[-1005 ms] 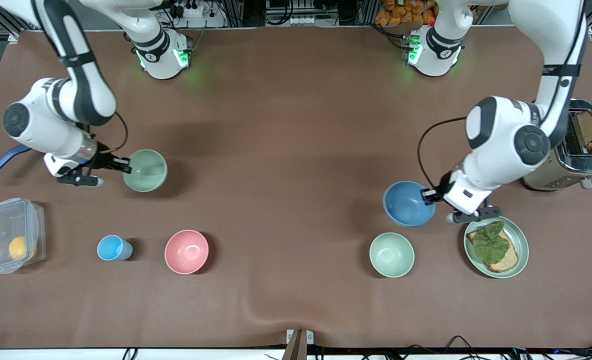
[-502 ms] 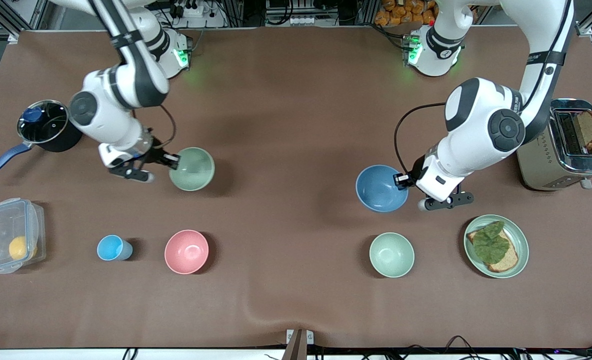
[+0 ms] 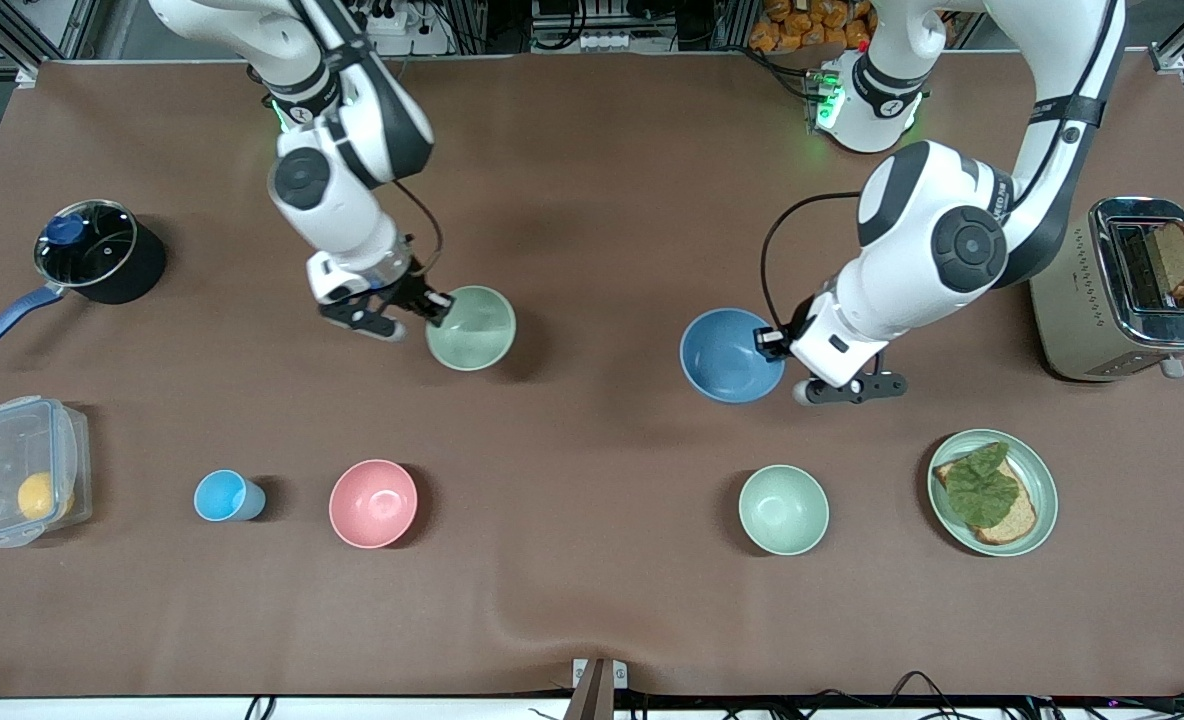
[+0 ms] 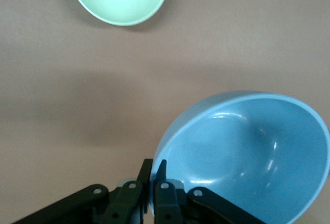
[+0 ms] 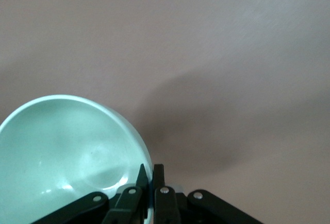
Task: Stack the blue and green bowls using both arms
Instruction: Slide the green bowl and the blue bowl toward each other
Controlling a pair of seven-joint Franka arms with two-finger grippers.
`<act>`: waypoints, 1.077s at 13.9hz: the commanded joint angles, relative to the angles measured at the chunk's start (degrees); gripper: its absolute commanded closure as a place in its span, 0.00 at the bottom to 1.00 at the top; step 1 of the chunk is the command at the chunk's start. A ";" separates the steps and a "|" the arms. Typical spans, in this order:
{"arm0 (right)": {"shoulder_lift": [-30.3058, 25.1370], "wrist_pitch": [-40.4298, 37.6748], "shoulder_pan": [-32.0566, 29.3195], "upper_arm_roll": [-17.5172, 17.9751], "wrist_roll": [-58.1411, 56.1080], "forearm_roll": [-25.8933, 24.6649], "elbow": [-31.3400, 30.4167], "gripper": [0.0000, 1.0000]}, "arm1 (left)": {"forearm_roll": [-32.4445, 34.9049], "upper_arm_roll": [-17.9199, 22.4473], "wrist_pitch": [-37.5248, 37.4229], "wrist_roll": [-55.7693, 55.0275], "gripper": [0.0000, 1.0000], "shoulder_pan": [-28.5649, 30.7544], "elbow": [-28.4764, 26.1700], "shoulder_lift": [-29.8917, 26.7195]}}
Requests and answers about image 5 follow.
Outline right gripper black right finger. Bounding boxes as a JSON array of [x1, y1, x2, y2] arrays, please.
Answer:
[[154, 164, 267, 224]]

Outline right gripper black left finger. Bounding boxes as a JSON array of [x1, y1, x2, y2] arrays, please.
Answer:
[[30, 163, 150, 224]]

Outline pale green bowl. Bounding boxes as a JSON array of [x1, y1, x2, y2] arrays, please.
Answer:
[[0, 94, 153, 224]]

